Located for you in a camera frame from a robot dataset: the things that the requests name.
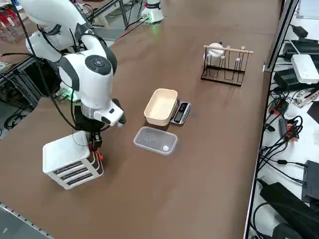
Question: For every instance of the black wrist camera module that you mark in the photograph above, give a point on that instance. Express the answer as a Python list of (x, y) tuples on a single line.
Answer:
[(122, 122)]

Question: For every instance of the aluminium frame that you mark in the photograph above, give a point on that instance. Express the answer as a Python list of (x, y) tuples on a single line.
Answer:
[(22, 82)]

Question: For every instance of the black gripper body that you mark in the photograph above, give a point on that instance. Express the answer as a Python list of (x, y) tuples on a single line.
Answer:
[(89, 124)]

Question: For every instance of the aluminium camera post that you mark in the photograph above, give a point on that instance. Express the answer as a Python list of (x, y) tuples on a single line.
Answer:
[(280, 37)]

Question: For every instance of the white smiley mug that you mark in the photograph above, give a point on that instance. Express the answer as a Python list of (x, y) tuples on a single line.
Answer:
[(215, 53)]

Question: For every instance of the aluminium table rail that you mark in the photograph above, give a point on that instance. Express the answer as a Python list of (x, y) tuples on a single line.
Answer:
[(15, 216)]

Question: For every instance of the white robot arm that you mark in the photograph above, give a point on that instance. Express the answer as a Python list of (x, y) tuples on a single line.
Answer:
[(154, 10), (92, 82)]

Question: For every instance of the red and black device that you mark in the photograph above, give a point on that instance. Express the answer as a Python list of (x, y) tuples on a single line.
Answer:
[(279, 105)]

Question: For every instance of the clear plastic food container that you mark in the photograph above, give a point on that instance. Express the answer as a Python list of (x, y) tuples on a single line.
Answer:
[(154, 139)]

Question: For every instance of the digital kitchen scale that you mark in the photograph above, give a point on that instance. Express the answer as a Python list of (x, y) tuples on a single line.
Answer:
[(182, 112)]

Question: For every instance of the black power adapter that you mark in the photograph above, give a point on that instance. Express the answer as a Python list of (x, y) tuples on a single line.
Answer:
[(285, 77)]

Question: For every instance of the beige plastic container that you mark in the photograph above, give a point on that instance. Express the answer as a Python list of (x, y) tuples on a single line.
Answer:
[(159, 104)]

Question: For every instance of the red clamps on clear shelf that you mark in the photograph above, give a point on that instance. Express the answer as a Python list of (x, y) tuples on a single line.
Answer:
[(7, 25)]

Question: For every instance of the white power strip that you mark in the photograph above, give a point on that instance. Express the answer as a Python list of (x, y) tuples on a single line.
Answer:
[(305, 68)]

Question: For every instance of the black box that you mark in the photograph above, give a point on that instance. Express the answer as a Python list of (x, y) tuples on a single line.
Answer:
[(311, 181)]

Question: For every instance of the black device with orange plugs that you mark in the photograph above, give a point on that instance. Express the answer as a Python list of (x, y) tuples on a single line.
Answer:
[(290, 129)]

